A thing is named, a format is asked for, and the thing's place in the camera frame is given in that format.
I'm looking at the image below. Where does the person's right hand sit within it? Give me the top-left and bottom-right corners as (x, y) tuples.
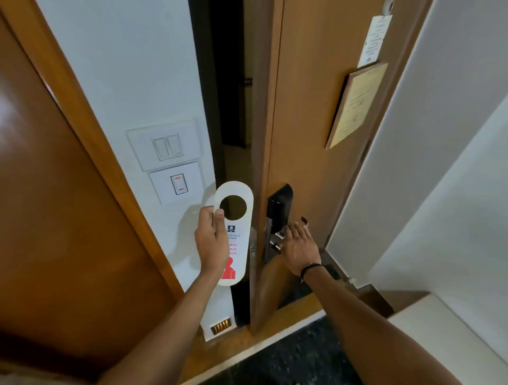
(282, 217), (322, 278)

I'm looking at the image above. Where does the person's left hand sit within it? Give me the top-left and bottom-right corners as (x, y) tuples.
(194, 205), (231, 278)

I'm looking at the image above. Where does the white door hanger sign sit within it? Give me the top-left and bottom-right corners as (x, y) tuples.
(213, 181), (255, 287)

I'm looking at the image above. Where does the person's right forearm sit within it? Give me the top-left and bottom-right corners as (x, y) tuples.
(301, 265), (463, 385)

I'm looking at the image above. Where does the person's left forearm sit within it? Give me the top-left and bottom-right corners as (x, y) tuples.
(97, 271), (231, 385)

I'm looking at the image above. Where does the black electronic door lock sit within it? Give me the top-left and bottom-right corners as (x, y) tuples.
(263, 184), (294, 264)

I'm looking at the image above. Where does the black wristband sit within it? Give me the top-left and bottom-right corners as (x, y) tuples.
(300, 263), (323, 283)

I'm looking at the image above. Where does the white floor night light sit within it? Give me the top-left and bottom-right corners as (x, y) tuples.
(199, 313), (238, 343)

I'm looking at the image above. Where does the wooden entrance door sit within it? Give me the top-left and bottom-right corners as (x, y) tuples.
(249, 0), (434, 336)

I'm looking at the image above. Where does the wooden framed notice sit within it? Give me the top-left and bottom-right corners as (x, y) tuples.
(325, 61), (389, 150)

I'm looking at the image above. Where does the dark brown wooden door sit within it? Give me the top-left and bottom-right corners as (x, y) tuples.
(0, 12), (180, 375)

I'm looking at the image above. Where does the white bench top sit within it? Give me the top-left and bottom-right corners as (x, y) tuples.
(387, 293), (508, 385)

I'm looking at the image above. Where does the white paper notice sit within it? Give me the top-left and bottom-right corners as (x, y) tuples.
(357, 14), (393, 69)

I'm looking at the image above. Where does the silver door handle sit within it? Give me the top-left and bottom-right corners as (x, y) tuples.
(270, 231), (287, 255)

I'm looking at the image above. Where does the white single switch plate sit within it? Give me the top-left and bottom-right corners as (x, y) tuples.
(148, 161), (205, 206)

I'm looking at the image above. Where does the white double switch plate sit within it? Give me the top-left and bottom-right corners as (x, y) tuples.
(126, 118), (202, 172)

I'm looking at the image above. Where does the wooden door frame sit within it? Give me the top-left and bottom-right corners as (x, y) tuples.
(10, 0), (185, 303)

